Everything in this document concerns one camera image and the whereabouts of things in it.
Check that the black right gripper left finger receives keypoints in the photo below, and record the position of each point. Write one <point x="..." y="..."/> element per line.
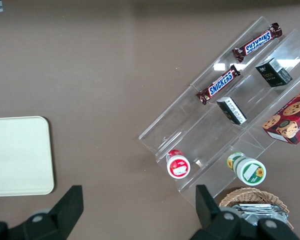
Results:
<point x="62" y="215"/>

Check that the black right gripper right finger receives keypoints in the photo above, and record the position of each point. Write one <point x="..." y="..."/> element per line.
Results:
<point x="210" y="215"/>

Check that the light wicker basket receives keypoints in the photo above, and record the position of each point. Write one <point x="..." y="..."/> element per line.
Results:
<point x="252" y="195"/>

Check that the cream plastic serving tray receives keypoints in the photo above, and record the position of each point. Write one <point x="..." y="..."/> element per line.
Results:
<point x="20" y="155"/>

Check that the foil wrapped package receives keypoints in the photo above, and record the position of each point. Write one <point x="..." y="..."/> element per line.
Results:
<point x="255" y="212"/>

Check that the red lid small jar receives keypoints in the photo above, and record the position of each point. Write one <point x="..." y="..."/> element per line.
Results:
<point x="178" y="166"/>

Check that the green white lid jar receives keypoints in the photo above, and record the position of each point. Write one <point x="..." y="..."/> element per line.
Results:
<point x="250" y="171"/>

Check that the clear acrylic stepped shelf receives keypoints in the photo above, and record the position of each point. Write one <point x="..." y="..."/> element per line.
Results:
<point x="170" y="135"/>

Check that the small black carton box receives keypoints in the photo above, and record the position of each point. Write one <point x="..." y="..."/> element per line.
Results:
<point x="272" y="73"/>
<point x="231" y="110"/>

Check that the red plaid cookie box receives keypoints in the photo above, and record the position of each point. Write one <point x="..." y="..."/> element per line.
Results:
<point x="290" y="117"/>

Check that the Snickers chocolate bar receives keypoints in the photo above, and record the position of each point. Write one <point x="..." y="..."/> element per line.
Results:
<point x="257" y="42"/>
<point x="218" y="85"/>

